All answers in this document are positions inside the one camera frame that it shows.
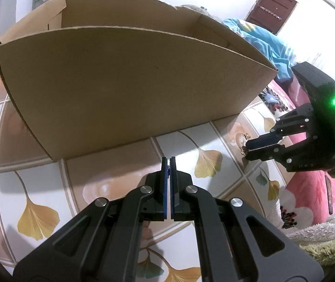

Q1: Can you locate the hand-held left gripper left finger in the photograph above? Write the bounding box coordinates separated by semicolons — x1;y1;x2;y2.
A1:
12;156;168;282

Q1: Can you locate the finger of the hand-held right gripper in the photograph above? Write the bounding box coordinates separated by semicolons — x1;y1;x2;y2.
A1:
245;137;335;171
245;104;318;151

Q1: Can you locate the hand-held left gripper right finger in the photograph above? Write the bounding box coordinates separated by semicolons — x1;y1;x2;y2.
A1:
170;156;323;282

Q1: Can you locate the brown cardboard box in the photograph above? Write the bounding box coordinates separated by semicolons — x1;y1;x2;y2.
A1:
0;0;279;162

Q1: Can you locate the blue printed blanket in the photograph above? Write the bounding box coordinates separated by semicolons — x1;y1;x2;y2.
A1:
223;18;299;81

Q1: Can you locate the green fluffy garment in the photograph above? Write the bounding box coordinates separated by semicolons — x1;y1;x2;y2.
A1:
298;235;335;269

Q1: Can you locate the brown door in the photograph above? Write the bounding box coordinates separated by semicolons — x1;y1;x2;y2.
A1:
245;0;298;34

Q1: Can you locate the grey fluffy blanket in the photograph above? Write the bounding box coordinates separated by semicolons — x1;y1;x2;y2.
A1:
179;4;212;14

